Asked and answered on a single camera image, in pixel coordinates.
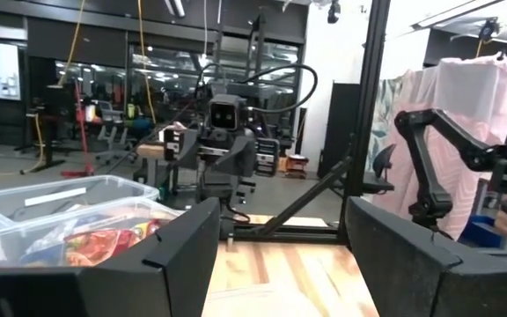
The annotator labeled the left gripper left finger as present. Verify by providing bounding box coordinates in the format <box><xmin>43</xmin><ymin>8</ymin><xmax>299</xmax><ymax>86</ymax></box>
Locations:
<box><xmin>0</xmin><ymin>196</ymin><xmax>221</xmax><ymax>317</ymax></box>

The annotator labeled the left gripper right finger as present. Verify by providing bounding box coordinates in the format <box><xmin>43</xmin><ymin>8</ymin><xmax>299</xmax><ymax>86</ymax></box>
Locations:
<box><xmin>345</xmin><ymin>196</ymin><xmax>507</xmax><ymax>317</ymax></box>

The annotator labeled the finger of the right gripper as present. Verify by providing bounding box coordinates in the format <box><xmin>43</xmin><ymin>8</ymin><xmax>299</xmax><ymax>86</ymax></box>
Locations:
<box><xmin>178</xmin><ymin>131</ymin><xmax>202</xmax><ymax>171</ymax></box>
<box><xmin>213</xmin><ymin>131</ymin><xmax>257</xmax><ymax>177</ymax></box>

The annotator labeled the red Maruchan noodle packet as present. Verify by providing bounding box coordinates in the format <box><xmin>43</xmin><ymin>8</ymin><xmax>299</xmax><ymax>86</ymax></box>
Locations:
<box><xmin>62</xmin><ymin>217</ymin><xmax>169</xmax><ymax>268</ymax></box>

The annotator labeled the orange stack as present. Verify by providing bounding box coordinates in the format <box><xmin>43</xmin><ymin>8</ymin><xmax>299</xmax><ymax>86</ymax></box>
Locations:
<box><xmin>283</xmin><ymin>153</ymin><xmax>311</xmax><ymax>181</ymax></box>

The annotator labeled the black partition panel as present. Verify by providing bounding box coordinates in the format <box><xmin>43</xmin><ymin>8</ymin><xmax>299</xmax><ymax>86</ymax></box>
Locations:
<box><xmin>316</xmin><ymin>81</ymin><xmax>363</xmax><ymax>181</ymax></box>

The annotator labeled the blue bin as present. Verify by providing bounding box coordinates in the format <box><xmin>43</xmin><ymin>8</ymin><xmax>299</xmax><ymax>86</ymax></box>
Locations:
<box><xmin>458</xmin><ymin>214</ymin><xmax>501</xmax><ymax>248</ymax></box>

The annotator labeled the grey office chair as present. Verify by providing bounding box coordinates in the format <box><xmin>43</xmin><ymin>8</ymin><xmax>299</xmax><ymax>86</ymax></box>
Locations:
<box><xmin>94</xmin><ymin>100</ymin><xmax>139</xmax><ymax>165</ymax></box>

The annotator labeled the red pole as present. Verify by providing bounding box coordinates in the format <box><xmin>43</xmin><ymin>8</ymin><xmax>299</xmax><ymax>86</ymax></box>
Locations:
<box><xmin>61</xmin><ymin>78</ymin><xmax>96</xmax><ymax>178</ymax></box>

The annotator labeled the black chair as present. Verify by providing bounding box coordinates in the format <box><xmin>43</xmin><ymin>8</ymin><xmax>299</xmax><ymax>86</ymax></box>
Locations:
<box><xmin>361</xmin><ymin>143</ymin><xmax>398</xmax><ymax>195</ymax></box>

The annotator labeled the teal leaf print curtain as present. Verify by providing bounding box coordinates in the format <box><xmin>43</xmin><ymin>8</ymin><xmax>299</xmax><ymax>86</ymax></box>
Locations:
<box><xmin>364</xmin><ymin>74</ymin><xmax>408</xmax><ymax>173</ymax></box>

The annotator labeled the pink cloth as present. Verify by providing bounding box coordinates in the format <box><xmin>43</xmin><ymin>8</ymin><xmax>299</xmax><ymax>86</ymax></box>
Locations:
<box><xmin>371</xmin><ymin>52</ymin><xmax>507</xmax><ymax>242</ymax></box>

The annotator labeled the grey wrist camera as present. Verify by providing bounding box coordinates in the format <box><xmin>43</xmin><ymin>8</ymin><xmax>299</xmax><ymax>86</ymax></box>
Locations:
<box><xmin>208</xmin><ymin>93</ymin><xmax>249</xmax><ymax>132</ymax></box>

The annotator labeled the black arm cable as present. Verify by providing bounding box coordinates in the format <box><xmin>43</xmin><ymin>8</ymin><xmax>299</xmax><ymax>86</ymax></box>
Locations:
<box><xmin>195</xmin><ymin>63</ymin><xmax>319</xmax><ymax>115</ymax></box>

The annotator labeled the yellow hanging cable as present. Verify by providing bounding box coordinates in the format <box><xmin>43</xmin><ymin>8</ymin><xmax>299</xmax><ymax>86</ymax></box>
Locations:
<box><xmin>137</xmin><ymin>0</ymin><xmax>158</xmax><ymax>125</ymax></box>

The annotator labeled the yellow hose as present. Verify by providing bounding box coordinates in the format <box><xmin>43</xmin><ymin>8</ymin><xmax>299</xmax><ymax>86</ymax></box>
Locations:
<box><xmin>18</xmin><ymin>0</ymin><xmax>87</xmax><ymax>176</ymax></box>

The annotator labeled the black ceiling camera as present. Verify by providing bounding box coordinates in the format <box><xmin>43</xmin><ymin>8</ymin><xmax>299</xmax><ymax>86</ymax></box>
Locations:
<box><xmin>326</xmin><ymin>0</ymin><xmax>342</xmax><ymax>26</ymax></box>

